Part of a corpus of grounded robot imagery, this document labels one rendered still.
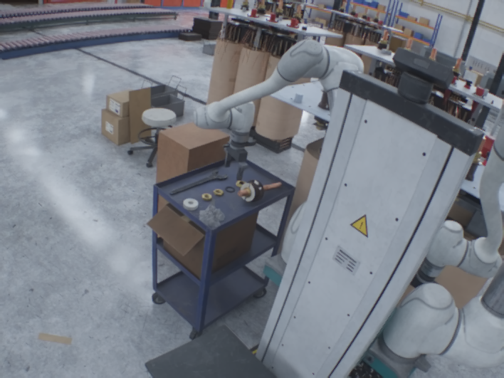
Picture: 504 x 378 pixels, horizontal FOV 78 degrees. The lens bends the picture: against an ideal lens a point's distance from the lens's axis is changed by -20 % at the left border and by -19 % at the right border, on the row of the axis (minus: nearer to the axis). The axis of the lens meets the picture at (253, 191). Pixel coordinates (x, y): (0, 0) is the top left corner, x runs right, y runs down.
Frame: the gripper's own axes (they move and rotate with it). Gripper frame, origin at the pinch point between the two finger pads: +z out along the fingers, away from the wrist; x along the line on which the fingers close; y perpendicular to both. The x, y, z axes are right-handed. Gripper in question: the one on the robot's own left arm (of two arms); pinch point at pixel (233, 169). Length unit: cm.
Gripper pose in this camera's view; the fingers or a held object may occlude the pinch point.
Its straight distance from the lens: 192.9
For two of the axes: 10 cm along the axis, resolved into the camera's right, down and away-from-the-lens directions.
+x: 5.0, 5.4, -6.8
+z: -1.7, 8.3, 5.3
